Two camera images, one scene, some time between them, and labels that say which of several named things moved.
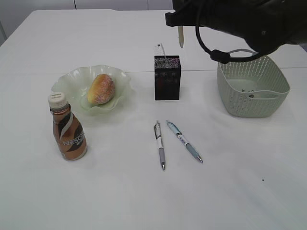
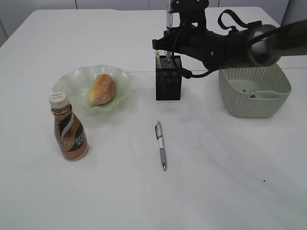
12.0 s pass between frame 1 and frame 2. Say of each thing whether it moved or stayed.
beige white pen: moved
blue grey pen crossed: moved
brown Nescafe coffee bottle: stayed
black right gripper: moved
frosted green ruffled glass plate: stayed
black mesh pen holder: stayed
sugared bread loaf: stayed
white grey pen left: stayed
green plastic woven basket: stayed
